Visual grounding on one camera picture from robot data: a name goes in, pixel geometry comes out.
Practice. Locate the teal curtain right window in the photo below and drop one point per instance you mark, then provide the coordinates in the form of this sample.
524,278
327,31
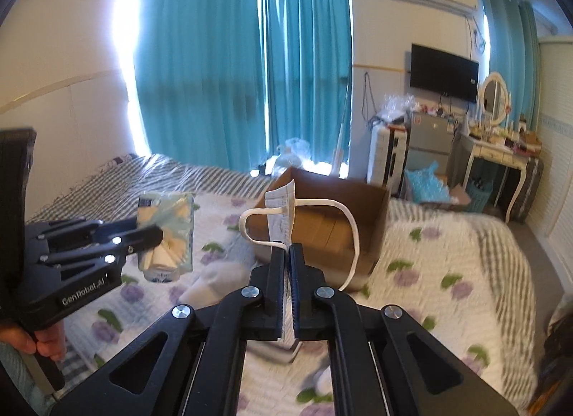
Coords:
515,54

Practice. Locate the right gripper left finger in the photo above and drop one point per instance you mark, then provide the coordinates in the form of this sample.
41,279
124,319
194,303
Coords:
188,362

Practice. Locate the teal storage basket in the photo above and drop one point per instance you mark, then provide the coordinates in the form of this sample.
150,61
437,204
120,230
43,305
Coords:
479,192

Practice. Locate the dark suitcase by wardrobe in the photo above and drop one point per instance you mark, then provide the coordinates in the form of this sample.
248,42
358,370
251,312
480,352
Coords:
527,194

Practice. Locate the white suitcase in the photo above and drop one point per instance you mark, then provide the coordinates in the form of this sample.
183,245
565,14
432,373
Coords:
387,155

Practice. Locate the small tissue pack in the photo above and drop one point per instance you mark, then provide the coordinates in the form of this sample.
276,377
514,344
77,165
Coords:
173,213

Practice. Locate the white louvered wardrobe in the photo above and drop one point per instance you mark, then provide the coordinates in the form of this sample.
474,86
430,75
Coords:
550,217

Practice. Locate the blue plastic bag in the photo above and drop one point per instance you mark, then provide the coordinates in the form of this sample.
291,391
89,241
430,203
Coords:
425,186

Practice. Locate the small white socks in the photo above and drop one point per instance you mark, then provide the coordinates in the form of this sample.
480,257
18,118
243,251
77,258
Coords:
323,382

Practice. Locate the brown cardboard box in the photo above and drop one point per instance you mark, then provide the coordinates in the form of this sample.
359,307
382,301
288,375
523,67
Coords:
326,233

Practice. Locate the person's left hand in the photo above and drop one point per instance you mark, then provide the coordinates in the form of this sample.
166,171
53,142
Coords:
49,343

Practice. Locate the white dressing table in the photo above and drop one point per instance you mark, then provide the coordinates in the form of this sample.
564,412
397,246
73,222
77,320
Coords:
505,167

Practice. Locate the teal curtain left panel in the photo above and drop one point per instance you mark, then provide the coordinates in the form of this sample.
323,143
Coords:
198,74

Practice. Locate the floral quilted bed cover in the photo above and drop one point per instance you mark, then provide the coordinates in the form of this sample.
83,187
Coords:
462,277

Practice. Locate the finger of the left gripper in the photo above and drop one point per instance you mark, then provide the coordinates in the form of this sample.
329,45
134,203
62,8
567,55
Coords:
127,243
77,232

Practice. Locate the white face mask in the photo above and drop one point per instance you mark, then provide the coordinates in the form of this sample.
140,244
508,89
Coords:
282,214

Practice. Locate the crumpled clear plastic bag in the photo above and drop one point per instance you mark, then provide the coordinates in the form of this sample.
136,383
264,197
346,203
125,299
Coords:
396,108

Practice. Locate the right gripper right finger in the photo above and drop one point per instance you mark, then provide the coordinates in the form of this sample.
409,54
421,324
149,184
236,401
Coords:
382,361

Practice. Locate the black wall television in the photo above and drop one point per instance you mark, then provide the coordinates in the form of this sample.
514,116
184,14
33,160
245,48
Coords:
444,73

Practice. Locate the teal curtain panel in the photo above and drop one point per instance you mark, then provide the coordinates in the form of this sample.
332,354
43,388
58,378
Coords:
309,73
198,74

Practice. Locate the clear plastic bag on floor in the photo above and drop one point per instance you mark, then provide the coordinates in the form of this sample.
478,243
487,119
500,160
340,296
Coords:
294,153

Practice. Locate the small silver fridge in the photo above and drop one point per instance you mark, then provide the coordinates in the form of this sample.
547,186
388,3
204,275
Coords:
430,141

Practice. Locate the white oval vanity mirror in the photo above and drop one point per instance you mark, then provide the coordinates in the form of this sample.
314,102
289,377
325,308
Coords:
494,100

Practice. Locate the white knit glove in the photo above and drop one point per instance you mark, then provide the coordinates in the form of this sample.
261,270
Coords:
215,282

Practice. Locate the teal curtain middle panel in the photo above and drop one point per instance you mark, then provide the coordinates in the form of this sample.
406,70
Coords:
309,73

